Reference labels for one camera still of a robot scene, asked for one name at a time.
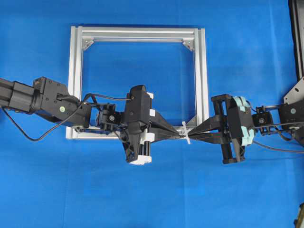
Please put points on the yellowish object at edge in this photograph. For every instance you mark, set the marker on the yellowish object at edge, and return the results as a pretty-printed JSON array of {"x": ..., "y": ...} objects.
[{"x": 299, "y": 221}]

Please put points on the blue table mat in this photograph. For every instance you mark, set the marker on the blue table mat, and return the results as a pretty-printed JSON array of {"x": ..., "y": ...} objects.
[{"x": 61, "y": 183}]

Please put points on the white zip tie loop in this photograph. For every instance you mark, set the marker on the white zip tie loop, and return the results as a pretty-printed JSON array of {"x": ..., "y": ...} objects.
[{"x": 185, "y": 132}]

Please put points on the grey metal mounting bracket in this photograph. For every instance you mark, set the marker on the grey metal mounting bracket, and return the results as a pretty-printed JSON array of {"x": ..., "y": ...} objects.
[{"x": 296, "y": 93}]

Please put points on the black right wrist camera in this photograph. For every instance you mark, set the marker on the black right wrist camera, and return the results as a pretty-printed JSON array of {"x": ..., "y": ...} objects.
[{"x": 240, "y": 119}]

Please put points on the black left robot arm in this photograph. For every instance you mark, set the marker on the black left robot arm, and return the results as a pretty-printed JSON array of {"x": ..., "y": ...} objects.
[{"x": 51, "y": 101}]

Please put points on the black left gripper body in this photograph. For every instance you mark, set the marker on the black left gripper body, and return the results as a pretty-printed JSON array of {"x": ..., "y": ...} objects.
[{"x": 136, "y": 151}]

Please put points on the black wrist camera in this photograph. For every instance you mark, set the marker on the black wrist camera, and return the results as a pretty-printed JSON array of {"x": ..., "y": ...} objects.
[
  {"x": 139, "y": 105},
  {"x": 240, "y": 119}
]

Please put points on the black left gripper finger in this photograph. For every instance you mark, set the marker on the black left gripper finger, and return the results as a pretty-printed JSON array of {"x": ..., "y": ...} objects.
[
  {"x": 160, "y": 136},
  {"x": 160, "y": 127}
]

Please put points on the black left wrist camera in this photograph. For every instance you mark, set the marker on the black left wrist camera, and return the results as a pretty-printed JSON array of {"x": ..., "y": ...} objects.
[{"x": 139, "y": 105}]

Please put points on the black aluminium stand rail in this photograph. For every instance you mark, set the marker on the black aluminium stand rail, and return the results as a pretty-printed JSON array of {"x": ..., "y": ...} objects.
[{"x": 296, "y": 11}]

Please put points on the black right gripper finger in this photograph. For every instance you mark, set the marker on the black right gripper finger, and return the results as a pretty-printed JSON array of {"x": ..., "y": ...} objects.
[
  {"x": 212, "y": 123},
  {"x": 214, "y": 138}
]

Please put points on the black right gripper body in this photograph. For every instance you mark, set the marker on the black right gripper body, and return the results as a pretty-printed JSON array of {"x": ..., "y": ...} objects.
[{"x": 233, "y": 150}]

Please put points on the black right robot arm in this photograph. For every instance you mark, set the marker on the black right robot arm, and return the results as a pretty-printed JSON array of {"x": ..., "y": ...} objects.
[{"x": 285, "y": 120}]

